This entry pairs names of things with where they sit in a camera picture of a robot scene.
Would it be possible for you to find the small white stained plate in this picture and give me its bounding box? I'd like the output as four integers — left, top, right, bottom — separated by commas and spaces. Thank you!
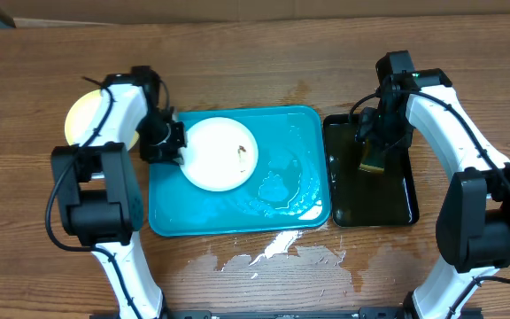
180, 117, 259, 192

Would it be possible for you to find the yellow plate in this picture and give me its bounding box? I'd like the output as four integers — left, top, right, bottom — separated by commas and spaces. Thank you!
64, 89, 139, 150

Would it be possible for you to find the yellow green sponge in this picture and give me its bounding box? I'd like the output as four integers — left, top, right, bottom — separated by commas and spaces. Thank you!
359, 140, 385, 174

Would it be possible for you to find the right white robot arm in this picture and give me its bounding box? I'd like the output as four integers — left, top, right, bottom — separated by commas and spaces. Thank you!
350, 51, 510, 318

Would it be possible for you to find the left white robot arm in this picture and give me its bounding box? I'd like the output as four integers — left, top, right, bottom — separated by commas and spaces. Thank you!
45, 66, 187, 318

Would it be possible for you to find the black plastic tray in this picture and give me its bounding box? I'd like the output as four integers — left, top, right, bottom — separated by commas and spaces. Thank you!
322, 114, 420, 228

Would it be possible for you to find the teal plastic tray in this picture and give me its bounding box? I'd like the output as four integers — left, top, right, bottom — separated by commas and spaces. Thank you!
148, 105, 331, 237

